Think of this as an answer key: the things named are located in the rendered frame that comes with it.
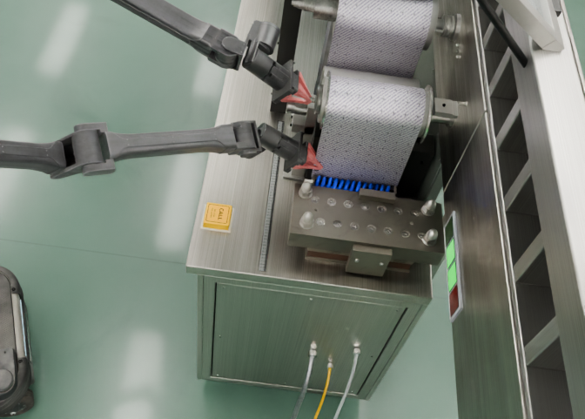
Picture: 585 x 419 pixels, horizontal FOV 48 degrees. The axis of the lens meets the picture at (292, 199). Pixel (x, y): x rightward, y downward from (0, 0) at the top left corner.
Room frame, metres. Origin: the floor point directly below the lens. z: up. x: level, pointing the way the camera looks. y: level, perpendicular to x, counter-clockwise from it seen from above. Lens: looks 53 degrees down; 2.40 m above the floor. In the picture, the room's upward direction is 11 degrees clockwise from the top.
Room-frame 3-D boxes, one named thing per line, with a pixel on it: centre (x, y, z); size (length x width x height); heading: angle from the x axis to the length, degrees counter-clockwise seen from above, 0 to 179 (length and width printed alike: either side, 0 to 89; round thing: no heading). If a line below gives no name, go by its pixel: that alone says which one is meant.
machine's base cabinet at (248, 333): (2.12, -0.01, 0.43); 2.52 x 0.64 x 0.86; 4
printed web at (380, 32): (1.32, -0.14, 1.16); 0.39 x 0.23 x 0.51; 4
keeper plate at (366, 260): (0.92, -0.23, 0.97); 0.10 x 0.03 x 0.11; 94
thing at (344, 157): (1.13, -0.15, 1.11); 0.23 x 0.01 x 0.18; 94
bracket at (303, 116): (1.21, 0.01, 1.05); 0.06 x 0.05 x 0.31; 94
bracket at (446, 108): (1.20, -0.33, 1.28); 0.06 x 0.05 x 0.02; 94
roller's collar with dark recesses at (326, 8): (1.43, 0.01, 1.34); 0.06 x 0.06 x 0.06; 4
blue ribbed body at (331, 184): (1.11, -0.16, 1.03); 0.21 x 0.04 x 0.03; 94
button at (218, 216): (1.00, 0.19, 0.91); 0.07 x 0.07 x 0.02; 4
